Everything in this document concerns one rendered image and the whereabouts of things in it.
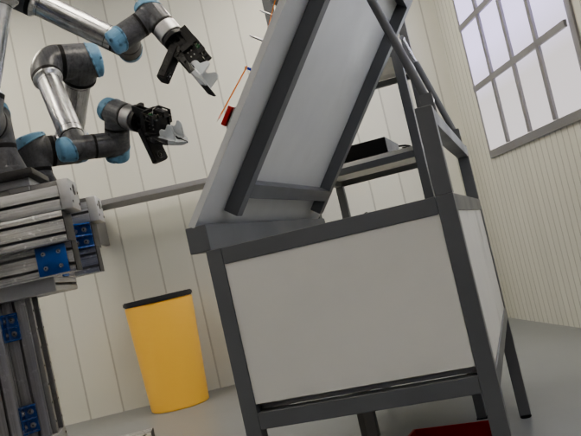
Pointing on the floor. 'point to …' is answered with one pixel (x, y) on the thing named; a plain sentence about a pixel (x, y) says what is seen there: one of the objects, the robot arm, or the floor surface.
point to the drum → (169, 350)
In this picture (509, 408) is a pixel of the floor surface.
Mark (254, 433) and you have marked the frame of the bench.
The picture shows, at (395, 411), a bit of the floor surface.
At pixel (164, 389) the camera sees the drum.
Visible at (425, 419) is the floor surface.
